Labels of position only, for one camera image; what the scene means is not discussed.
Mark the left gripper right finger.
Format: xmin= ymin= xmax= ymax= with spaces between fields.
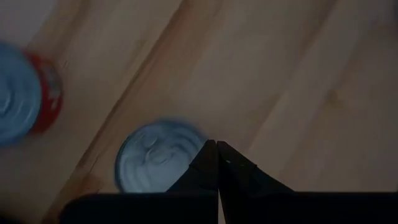
xmin=217 ymin=140 xmax=295 ymax=194

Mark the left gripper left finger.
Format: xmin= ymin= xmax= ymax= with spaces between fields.
xmin=166 ymin=139 xmax=219 ymax=194

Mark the teal label seafood can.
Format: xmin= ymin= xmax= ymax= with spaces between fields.
xmin=114 ymin=118 xmax=208 ymax=194

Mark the red label seafood can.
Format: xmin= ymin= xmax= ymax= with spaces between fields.
xmin=0 ymin=42 xmax=65 ymax=147

